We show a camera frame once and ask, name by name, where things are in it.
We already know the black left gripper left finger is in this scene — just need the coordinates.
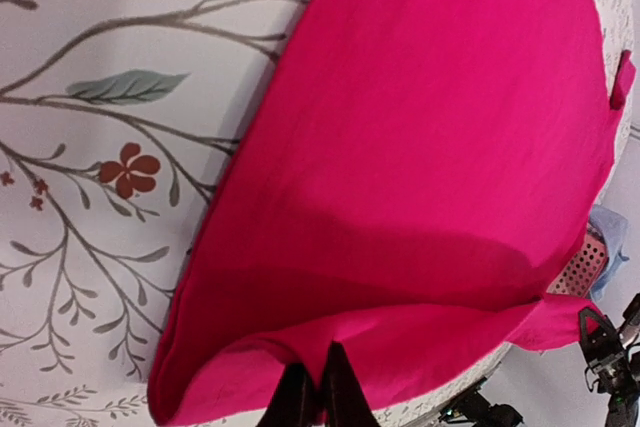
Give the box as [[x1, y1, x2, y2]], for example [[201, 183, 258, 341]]
[[260, 363, 316, 427]]

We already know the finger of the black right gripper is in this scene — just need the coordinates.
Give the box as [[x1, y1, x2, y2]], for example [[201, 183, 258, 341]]
[[579, 307, 623, 363]]

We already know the red t-shirt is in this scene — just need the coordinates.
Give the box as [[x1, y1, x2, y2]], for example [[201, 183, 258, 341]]
[[148, 0, 622, 426]]

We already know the pink perforated plastic basket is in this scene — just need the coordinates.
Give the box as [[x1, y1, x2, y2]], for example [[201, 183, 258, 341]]
[[547, 230, 608, 298]]

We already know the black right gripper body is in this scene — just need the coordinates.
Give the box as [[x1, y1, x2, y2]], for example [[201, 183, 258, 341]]
[[582, 294, 639, 397]]

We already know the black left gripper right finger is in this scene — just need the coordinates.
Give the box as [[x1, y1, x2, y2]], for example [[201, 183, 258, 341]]
[[322, 342, 379, 427]]

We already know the light blue crumpled shirt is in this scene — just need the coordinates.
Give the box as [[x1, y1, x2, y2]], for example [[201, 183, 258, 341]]
[[589, 205, 629, 302]]

